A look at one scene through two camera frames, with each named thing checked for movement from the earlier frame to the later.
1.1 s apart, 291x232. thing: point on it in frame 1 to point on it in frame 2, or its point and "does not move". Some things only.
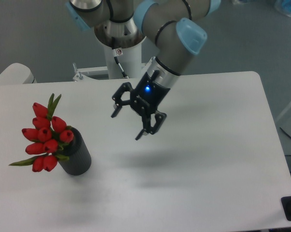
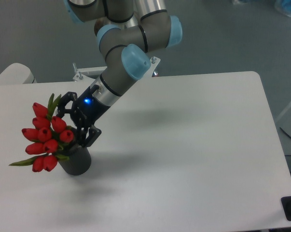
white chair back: [17, 73] does not move
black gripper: [147, 95] to [86, 109]
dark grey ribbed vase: [79, 159] does not move
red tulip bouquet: [48, 137] does not move
